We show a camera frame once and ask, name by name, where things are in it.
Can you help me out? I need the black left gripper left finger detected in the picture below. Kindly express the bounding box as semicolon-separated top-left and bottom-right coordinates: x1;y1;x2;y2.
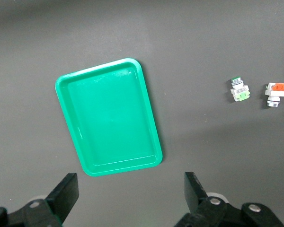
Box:
0;173;80;227

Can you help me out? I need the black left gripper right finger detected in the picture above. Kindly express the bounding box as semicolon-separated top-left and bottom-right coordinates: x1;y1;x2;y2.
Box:
174;172;284;227

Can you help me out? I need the green button light green block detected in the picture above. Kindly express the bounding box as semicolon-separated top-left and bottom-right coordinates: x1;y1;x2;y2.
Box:
228;77;250;102

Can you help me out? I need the white button orange block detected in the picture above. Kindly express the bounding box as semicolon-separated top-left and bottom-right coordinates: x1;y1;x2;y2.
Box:
264;82;284;108

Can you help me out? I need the green plastic tray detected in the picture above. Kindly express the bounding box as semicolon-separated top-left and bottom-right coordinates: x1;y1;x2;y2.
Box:
54;58;163;177

